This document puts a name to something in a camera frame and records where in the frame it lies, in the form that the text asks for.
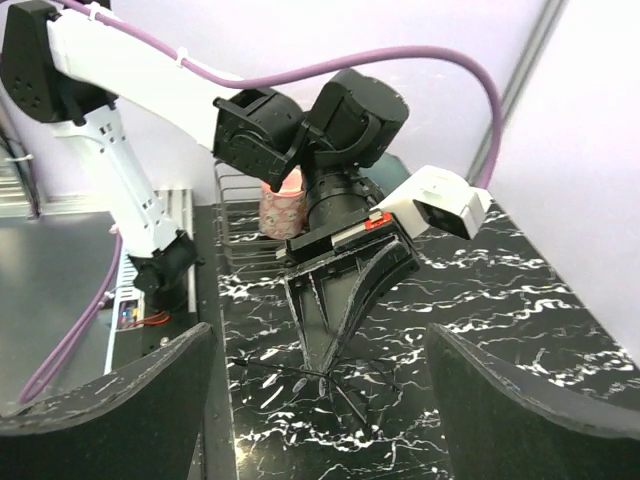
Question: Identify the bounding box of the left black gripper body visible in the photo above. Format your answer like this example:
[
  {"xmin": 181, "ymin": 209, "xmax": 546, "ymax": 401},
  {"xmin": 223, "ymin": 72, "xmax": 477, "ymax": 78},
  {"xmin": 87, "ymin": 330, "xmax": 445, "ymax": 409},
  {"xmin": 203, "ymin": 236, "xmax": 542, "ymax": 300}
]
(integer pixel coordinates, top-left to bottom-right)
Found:
[{"xmin": 284, "ymin": 169, "xmax": 400, "ymax": 265}]

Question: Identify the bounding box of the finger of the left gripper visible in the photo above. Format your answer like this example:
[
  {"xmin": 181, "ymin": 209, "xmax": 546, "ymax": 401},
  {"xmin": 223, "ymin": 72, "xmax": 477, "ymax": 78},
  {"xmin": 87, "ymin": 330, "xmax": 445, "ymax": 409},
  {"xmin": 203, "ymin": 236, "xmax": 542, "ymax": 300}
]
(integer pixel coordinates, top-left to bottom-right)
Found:
[
  {"xmin": 285, "ymin": 266, "xmax": 359, "ymax": 370},
  {"xmin": 319, "ymin": 239, "xmax": 418, "ymax": 373}
]

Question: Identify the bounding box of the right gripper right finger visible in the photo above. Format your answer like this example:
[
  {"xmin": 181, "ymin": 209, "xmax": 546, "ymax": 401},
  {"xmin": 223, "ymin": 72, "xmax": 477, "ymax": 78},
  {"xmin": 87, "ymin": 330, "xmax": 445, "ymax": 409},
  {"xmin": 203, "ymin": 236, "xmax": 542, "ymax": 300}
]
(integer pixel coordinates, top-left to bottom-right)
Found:
[{"xmin": 425, "ymin": 324, "xmax": 639, "ymax": 479}]

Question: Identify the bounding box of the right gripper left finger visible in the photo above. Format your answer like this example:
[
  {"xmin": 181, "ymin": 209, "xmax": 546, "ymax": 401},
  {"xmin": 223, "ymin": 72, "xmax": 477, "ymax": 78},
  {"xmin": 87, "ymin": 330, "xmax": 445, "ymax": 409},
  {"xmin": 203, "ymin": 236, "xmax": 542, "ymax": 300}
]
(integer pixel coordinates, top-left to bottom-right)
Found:
[{"xmin": 1, "ymin": 323, "xmax": 217, "ymax": 480}]

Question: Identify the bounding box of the pink patterned cup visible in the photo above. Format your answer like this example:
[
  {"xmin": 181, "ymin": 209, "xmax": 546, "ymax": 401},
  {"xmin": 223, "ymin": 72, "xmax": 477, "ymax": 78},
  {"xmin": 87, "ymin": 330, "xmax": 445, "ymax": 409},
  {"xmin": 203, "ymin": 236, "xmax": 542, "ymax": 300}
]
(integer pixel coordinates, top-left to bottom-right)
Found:
[{"xmin": 258, "ymin": 168, "xmax": 306, "ymax": 240}]

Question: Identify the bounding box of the blue ceramic plate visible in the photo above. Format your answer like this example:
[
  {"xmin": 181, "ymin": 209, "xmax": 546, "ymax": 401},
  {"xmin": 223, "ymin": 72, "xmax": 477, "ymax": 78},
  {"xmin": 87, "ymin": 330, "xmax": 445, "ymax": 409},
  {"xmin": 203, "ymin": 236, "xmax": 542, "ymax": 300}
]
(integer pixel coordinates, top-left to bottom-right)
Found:
[{"xmin": 369, "ymin": 153, "xmax": 411, "ymax": 196}]

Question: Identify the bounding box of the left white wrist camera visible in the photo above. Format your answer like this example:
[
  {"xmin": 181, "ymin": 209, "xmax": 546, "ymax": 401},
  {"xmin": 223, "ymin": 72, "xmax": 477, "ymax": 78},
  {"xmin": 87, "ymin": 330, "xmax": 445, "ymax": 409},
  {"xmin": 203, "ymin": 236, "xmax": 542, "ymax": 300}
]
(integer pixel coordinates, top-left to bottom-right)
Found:
[{"xmin": 375, "ymin": 166, "xmax": 493, "ymax": 240}]

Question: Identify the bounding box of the black wire dish rack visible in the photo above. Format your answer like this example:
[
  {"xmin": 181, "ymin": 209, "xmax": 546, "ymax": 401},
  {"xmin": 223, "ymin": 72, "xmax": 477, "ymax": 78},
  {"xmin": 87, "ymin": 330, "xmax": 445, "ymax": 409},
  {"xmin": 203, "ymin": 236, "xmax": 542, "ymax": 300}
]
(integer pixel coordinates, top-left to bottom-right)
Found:
[{"xmin": 214, "ymin": 160, "xmax": 284, "ymax": 277}]

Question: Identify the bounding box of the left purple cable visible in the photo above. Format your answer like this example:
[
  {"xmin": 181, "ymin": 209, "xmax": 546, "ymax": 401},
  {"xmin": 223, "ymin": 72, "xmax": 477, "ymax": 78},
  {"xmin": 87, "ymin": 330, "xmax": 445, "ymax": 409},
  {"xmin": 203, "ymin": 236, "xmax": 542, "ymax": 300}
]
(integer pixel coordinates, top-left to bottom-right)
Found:
[{"xmin": 17, "ymin": 0, "xmax": 503, "ymax": 404}]

